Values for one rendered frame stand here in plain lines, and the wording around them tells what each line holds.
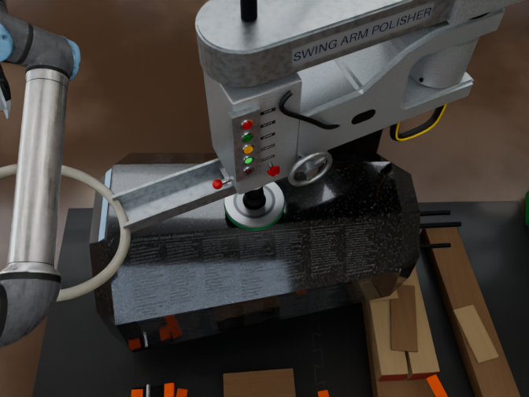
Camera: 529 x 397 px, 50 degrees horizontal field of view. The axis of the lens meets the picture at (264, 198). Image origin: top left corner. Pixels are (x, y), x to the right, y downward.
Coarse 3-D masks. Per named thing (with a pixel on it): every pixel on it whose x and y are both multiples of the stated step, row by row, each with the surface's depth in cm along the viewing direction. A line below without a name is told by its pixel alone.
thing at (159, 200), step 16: (176, 176) 180; (192, 176) 184; (208, 176) 185; (128, 192) 176; (144, 192) 179; (160, 192) 181; (176, 192) 181; (192, 192) 181; (208, 192) 176; (224, 192) 179; (128, 208) 178; (144, 208) 178; (160, 208) 178; (176, 208) 174; (192, 208) 178; (128, 224) 169; (144, 224) 173
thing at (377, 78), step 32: (416, 32) 157; (448, 32) 157; (480, 32) 164; (320, 64) 168; (352, 64) 165; (384, 64) 159; (288, 96) 144; (320, 96) 161; (352, 96) 162; (384, 96) 168; (416, 96) 181; (448, 96) 185; (320, 128) 167; (352, 128) 175
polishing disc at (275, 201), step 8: (272, 184) 207; (264, 192) 205; (272, 192) 205; (280, 192) 205; (224, 200) 203; (232, 200) 203; (240, 200) 203; (272, 200) 203; (280, 200) 203; (232, 208) 201; (240, 208) 201; (264, 208) 201; (272, 208) 201; (280, 208) 201; (232, 216) 199; (240, 216) 199; (248, 216) 199; (256, 216) 199; (264, 216) 199; (272, 216) 199; (240, 224) 199; (248, 224) 198; (256, 224) 198; (264, 224) 198
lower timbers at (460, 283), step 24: (432, 240) 280; (456, 240) 280; (432, 264) 280; (456, 264) 273; (456, 288) 266; (480, 312) 260; (456, 336) 261; (504, 360) 248; (384, 384) 241; (408, 384) 241; (480, 384) 243; (504, 384) 243
